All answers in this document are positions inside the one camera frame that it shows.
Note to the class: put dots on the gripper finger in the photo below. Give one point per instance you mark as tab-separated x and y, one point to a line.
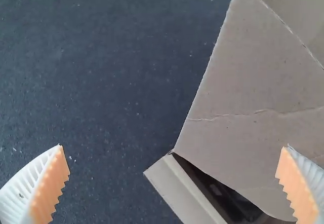
306	196
27	196

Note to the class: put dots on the cardboard box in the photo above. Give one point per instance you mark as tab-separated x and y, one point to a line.
248	82

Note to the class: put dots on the black mat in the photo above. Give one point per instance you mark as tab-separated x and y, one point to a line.
88	69

